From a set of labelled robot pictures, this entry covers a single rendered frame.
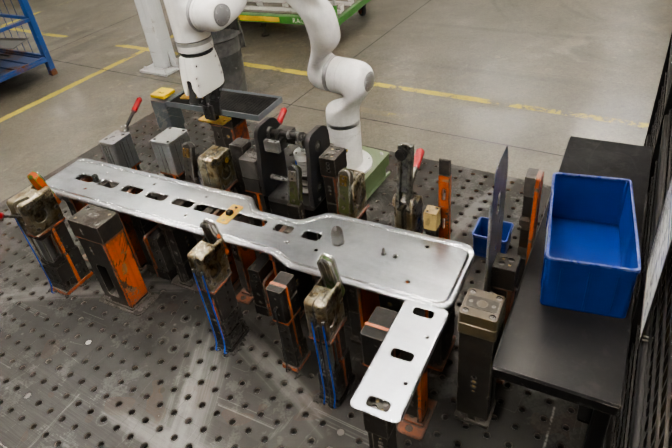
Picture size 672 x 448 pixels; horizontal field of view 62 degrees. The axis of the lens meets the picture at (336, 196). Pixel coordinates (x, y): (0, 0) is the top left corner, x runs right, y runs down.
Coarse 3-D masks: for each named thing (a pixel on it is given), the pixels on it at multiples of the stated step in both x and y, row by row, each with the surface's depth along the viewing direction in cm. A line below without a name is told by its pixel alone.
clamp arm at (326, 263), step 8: (320, 256) 121; (328, 256) 120; (320, 264) 121; (328, 264) 119; (336, 264) 122; (320, 272) 124; (328, 272) 122; (336, 272) 123; (328, 280) 125; (336, 280) 124
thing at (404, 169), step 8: (400, 144) 136; (408, 144) 136; (400, 152) 133; (408, 152) 135; (400, 160) 134; (408, 160) 136; (400, 168) 139; (408, 168) 137; (400, 176) 140; (408, 176) 138; (400, 184) 141; (408, 184) 139; (400, 192) 142; (408, 192) 140; (408, 200) 141; (408, 208) 142
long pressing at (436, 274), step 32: (96, 160) 190; (64, 192) 176; (96, 192) 173; (160, 192) 169; (192, 192) 168; (224, 192) 165; (192, 224) 154; (224, 224) 153; (288, 224) 150; (320, 224) 149; (352, 224) 147; (288, 256) 139; (352, 256) 137; (384, 256) 136; (416, 256) 135; (448, 256) 134; (384, 288) 127; (416, 288) 126; (448, 288) 125
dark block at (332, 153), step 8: (328, 152) 155; (336, 152) 155; (344, 152) 156; (320, 160) 154; (328, 160) 153; (336, 160) 153; (344, 160) 157; (320, 168) 156; (328, 168) 154; (336, 168) 154; (328, 176) 156; (336, 176) 155; (328, 184) 158; (336, 184) 157; (328, 192) 160; (336, 192) 159; (328, 200) 162; (336, 200) 160; (328, 208) 164; (336, 208) 162
